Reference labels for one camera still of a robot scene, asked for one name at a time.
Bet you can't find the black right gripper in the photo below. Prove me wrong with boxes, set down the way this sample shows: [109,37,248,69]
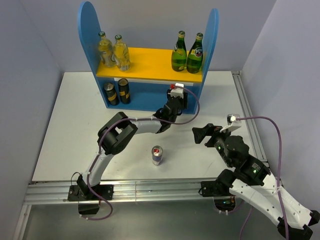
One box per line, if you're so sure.
[191,122,235,167]

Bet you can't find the Red Bull can front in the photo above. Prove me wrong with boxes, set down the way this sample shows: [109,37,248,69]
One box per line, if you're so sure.
[151,145,164,166]

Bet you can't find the black can yellow label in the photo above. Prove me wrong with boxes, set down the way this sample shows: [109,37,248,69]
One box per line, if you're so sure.
[118,78,131,104]

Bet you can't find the clear glass bottle green cap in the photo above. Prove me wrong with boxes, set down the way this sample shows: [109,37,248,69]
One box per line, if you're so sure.
[113,34,131,72]

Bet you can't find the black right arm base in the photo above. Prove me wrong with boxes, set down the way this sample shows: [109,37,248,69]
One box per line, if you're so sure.
[198,180,236,211]

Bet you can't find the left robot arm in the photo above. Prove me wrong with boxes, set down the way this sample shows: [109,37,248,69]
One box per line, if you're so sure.
[76,87,188,200]

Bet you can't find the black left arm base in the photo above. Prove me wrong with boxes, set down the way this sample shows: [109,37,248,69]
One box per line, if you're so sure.
[67,184,114,215]

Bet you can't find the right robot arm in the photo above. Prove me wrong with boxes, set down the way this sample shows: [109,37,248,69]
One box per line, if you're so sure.
[192,123,320,240]

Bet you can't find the blue and yellow shelf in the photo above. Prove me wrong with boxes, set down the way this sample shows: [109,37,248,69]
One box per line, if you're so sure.
[77,1,219,111]

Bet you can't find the green Perrier bottle left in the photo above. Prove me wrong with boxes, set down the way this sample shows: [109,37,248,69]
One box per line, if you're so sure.
[171,30,187,72]

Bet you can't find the green perrier bottle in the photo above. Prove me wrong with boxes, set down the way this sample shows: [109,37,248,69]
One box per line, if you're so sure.
[186,32,204,74]
[171,30,187,72]

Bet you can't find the green Perrier bottle right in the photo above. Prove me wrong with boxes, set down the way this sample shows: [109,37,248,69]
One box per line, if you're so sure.
[186,32,204,74]

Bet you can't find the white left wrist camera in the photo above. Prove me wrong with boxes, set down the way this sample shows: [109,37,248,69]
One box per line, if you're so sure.
[168,83,185,99]

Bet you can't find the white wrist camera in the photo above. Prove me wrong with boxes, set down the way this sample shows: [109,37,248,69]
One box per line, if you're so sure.
[219,114,242,133]
[168,83,185,99]

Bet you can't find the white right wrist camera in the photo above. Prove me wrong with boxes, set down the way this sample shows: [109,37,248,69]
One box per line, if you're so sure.
[219,114,242,133]

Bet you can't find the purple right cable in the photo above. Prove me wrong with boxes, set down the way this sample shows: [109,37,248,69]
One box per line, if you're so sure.
[236,115,291,240]

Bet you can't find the aluminium rail frame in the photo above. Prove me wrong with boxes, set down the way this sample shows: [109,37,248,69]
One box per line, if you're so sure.
[13,71,280,240]

